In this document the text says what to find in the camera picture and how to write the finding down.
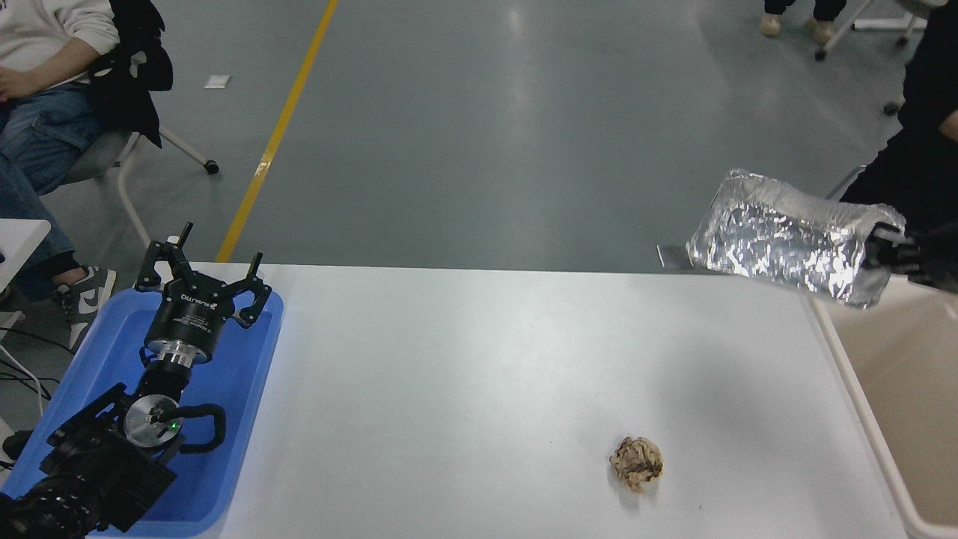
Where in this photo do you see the seated person's hand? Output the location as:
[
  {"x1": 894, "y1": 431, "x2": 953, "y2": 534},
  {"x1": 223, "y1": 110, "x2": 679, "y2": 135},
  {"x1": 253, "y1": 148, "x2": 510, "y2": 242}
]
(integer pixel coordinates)
[{"x1": 0, "y1": 67, "x2": 32, "y2": 103}]

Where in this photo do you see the silver foil tray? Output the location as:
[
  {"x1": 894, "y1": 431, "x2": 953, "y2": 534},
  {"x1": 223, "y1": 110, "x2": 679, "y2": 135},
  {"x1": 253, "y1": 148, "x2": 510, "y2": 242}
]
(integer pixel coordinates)
[{"x1": 686, "y1": 168, "x2": 906, "y2": 309}]

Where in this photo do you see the small white table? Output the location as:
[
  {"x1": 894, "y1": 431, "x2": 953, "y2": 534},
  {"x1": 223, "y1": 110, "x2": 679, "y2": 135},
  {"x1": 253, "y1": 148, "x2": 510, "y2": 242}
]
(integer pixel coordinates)
[{"x1": 0, "y1": 219, "x2": 52, "y2": 293}]

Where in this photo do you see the tan paper ball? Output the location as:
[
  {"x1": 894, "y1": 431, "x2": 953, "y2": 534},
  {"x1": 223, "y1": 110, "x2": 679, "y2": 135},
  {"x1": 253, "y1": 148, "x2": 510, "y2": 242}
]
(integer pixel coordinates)
[{"x1": 609, "y1": 436, "x2": 664, "y2": 493}]

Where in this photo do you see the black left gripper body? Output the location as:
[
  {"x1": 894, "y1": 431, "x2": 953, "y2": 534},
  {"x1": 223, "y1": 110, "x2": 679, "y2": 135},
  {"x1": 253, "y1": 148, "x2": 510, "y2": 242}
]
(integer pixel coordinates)
[{"x1": 144, "y1": 275, "x2": 235, "y2": 353}]

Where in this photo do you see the black floor cable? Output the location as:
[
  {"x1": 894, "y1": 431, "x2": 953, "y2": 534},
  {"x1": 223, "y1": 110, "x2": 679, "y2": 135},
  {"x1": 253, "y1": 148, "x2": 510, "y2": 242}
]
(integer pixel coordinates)
[{"x1": 0, "y1": 327, "x2": 77, "y2": 357}]

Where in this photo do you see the white rolling chair base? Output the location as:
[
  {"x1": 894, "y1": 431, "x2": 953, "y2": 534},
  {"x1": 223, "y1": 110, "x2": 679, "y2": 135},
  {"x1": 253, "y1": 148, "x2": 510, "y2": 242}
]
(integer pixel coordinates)
[{"x1": 814, "y1": 0, "x2": 930, "y2": 62}]

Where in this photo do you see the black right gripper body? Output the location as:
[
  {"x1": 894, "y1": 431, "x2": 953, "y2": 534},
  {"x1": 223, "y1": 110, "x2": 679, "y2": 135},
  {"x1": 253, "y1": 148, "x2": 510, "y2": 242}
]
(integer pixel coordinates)
[{"x1": 912, "y1": 231, "x2": 958, "y2": 294}]

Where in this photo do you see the blue plastic tray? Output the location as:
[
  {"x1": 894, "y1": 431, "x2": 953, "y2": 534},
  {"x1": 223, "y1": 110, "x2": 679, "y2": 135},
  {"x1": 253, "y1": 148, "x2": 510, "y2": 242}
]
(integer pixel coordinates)
[{"x1": 0, "y1": 287, "x2": 285, "y2": 538}]

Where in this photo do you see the white swivel chair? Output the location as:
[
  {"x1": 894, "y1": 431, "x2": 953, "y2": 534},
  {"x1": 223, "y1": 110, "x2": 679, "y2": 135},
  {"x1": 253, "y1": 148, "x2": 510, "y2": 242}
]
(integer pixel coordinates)
[{"x1": 64, "y1": 127, "x2": 222, "y2": 248}]

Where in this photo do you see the distant person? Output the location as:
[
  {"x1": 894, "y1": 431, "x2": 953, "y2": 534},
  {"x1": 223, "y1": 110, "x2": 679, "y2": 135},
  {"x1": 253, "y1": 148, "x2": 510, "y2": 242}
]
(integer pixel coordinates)
[{"x1": 759, "y1": 0, "x2": 848, "y2": 46}]

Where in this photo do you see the white floor cable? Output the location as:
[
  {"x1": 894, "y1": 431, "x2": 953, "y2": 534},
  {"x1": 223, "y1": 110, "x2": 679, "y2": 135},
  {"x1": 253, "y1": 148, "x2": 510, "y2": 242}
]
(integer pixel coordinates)
[{"x1": 0, "y1": 344, "x2": 47, "y2": 417}]

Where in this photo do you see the large pale bin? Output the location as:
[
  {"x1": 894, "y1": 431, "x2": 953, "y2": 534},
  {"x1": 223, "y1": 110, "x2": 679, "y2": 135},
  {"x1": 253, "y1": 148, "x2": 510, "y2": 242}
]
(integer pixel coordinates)
[{"x1": 807, "y1": 288, "x2": 958, "y2": 539}]

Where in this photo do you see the black jacket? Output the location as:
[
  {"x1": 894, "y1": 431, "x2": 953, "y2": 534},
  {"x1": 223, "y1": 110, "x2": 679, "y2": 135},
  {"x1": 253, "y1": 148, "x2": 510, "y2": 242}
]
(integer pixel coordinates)
[{"x1": 88, "y1": 0, "x2": 174, "y2": 148}]

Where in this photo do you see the seated person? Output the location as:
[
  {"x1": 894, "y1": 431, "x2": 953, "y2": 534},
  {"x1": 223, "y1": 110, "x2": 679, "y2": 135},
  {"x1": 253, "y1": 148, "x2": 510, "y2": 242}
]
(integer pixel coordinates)
[{"x1": 0, "y1": 0, "x2": 120, "y2": 353}]

